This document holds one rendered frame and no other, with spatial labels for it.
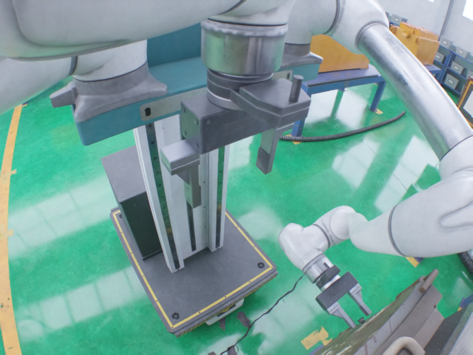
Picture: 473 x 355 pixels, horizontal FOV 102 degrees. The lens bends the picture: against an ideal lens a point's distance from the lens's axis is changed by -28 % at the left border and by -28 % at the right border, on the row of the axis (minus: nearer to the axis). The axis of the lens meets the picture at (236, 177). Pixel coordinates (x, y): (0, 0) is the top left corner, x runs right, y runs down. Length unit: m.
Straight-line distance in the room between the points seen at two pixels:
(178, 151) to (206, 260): 1.25
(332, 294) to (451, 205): 0.53
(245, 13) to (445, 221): 0.35
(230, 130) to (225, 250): 1.30
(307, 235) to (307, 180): 1.70
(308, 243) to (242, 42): 0.69
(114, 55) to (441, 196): 0.54
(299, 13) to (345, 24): 0.13
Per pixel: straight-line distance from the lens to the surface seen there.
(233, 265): 1.52
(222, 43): 0.26
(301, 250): 0.84
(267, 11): 0.25
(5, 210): 2.89
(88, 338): 1.87
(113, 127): 0.52
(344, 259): 2.12
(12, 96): 0.40
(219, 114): 0.29
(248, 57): 0.26
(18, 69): 0.38
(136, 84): 0.51
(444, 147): 0.57
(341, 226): 0.86
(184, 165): 0.31
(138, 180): 1.22
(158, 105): 0.53
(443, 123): 0.57
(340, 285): 0.85
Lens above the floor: 1.68
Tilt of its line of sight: 44 degrees down
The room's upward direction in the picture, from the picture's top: 6 degrees clockwise
